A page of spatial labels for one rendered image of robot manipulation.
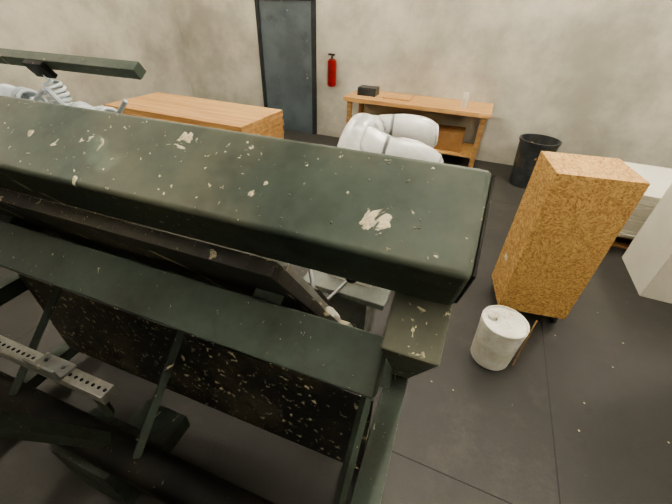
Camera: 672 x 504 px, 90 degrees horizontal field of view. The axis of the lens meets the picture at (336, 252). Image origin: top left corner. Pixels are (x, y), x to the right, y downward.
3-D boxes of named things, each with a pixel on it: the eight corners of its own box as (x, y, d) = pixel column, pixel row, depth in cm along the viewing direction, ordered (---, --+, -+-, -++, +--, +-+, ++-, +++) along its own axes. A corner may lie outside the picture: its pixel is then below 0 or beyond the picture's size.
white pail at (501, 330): (513, 347, 252) (537, 302, 224) (513, 380, 229) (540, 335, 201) (469, 333, 261) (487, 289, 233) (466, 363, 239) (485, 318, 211)
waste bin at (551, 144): (541, 180, 507) (559, 136, 469) (544, 194, 468) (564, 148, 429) (504, 173, 523) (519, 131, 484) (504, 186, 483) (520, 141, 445)
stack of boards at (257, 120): (286, 160, 544) (283, 109, 498) (249, 184, 466) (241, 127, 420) (169, 137, 617) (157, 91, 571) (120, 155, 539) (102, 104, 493)
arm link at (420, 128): (377, 234, 199) (414, 239, 196) (374, 254, 189) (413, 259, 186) (392, 105, 142) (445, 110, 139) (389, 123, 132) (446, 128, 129)
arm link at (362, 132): (332, 147, 87) (381, 161, 86) (350, 101, 91) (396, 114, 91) (331, 169, 97) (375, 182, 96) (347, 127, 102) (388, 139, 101)
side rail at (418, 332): (409, 378, 133) (415, 351, 136) (439, 367, 32) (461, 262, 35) (394, 373, 135) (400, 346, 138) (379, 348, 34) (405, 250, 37)
